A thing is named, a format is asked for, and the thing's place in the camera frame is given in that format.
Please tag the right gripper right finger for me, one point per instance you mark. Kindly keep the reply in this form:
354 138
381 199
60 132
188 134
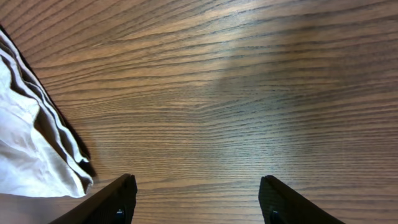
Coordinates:
282 205

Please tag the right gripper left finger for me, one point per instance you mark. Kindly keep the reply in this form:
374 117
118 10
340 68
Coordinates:
114 204

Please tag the beige shorts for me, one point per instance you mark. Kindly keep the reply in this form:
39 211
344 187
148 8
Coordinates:
40 156

